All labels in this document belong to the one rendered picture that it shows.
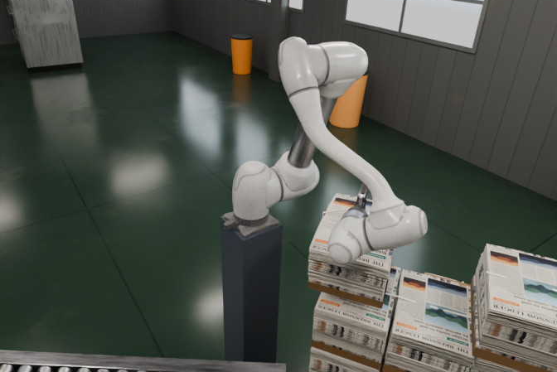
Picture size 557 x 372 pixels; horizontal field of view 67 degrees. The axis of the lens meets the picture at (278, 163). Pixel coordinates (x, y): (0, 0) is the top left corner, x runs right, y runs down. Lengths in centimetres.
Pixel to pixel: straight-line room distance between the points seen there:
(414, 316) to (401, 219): 65
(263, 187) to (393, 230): 65
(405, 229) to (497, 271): 61
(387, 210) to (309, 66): 49
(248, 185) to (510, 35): 351
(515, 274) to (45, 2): 747
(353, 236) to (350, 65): 55
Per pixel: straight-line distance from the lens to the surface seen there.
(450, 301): 190
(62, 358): 174
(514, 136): 479
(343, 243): 123
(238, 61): 750
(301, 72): 131
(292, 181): 174
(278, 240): 186
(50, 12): 804
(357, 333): 175
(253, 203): 170
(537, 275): 181
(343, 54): 140
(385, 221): 122
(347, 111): 537
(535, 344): 169
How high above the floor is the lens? 208
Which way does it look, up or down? 28 degrees down
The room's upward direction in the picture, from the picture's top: 2 degrees clockwise
